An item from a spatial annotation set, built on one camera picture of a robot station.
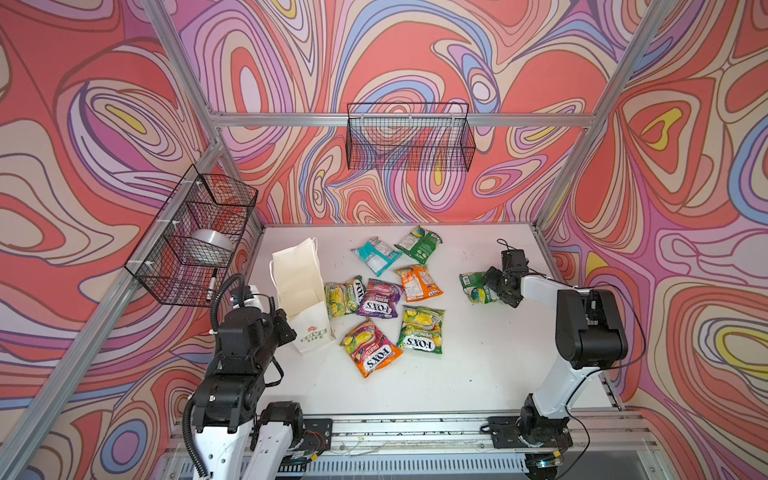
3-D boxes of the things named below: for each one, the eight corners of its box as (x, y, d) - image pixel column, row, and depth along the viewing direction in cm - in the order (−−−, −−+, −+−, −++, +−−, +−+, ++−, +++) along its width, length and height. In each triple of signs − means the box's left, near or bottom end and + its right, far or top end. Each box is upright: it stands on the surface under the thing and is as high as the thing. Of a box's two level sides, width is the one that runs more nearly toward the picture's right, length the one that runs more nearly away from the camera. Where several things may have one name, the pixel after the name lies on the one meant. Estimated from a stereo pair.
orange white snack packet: (409, 305, 98) (410, 299, 94) (395, 276, 105) (396, 269, 102) (439, 296, 100) (441, 289, 97) (424, 268, 108) (425, 261, 105)
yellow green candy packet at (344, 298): (329, 318, 95) (327, 312, 92) (324, 290, 102) (322, 283, 99) (369, 309, 98) (369, 302, 94) (362, 282, 104) (361, 275, 101)
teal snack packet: (378, 277, 105) (378, 271, 102) (354, 254, 112) (354, 248, 109) (402, 259, 110) (403, 253, 107) (378, 239, 117) (378, 233, 114)
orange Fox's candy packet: (369, 383, 83) (368, 379, 80) (338, 344, 90) (337, 339, 87) (400, 355, 88) (400, 351, 85) (369, 320, 95) (368, 315, 92)
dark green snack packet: (396, 247, 115) (396, 241, 112) (416, 229, 121) (417, 223, 119) (422, 265, 109) (423, 259, 107) (442, 245, 116) (444, 239, 113)
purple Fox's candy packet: (358, 313, 96) (357, 308, 93) (368, 283, 103) (368, 277, 101) (395, 322, 94) (395, 317, 91) (403, 290, 101) (403, 285, 99)
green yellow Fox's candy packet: (396, 345, 89) (396, 342, 87) (403, 306, 97) (403, 303, 96) (441, 354, 87) (442, 351, 85) (444, 313, 96) (445, 310, 94)
